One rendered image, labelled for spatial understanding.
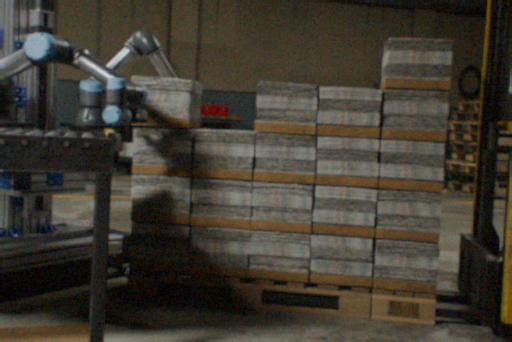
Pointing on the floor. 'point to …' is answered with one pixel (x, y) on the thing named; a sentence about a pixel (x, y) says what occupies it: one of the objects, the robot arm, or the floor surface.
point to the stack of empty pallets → (464, 145)
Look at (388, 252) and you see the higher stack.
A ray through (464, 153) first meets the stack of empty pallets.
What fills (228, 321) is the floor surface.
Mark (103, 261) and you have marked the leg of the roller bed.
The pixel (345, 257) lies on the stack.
